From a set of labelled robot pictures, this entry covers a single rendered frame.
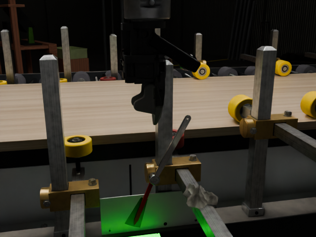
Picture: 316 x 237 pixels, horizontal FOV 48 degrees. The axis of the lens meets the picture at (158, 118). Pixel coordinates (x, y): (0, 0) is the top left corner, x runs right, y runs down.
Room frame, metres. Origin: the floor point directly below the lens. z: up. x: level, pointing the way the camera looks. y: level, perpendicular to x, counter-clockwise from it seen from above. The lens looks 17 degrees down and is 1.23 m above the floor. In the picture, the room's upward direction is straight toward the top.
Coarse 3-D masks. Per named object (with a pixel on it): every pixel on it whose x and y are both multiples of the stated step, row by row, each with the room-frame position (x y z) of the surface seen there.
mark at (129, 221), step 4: (140, 200) 0.76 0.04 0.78; (136, 204) 0.76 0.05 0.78; (140, 204) 0.76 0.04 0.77; (136, 208) 0.76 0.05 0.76; (144, 208) 0.76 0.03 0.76; (132, 212) 0.76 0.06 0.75; (136, 212) 0.76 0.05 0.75; (132, 216) 0.76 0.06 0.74; (140, 216) 0.76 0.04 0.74; (128, 220) 0.75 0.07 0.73; (132, 220) 0.76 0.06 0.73; (140, 220) 0.76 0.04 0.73; (128, 224) 0.75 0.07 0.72; (132, 224) 0.76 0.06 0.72; (136, 224) 0.76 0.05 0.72; (140, 224) 0.76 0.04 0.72
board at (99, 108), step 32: (0, 96) 1.37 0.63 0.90; (32, 96) 1.37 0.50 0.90; (64, 96) 1.37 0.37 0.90; (96, 96) 1.37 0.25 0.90; (128, 96) 1.37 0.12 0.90; (192, 96) 1.37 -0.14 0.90; (224, 96) 1.37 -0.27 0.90; (288, 96) 1.37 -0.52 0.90; (0, 128) 0.97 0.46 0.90; (32, 128) 0.97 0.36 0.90; (64, 128) 0.97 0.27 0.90; (96, 128) 0.97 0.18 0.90; (128, 128) 0.97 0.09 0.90; (192, 128) 0.97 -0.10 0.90; (224, 128) 0.98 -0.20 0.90
